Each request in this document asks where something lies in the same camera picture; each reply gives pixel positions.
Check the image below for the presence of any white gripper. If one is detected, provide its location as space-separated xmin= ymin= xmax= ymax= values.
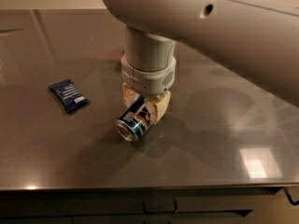
xmin=121 ymin=56 xmax=177 ymax=124

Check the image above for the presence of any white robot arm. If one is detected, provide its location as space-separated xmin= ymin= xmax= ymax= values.
xmin=103 ymin=0 xmax=299 ymax=105

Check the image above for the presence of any dark blue snack packet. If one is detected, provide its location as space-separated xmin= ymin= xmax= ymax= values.
xmin=49 ymin=79 xmax=89 ymax=113

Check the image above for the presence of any blue pepsi can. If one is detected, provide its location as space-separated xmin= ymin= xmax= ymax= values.
xmin=115 ymin=97 xmax=151 ymax=142

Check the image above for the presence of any black drawer handle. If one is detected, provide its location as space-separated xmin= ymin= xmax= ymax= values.
xmin=142 ymin=198 xmax=178 ymax=215

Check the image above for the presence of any black cable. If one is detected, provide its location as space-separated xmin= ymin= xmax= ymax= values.
xmin=283 ymin=187 xmax=299 ymax=206

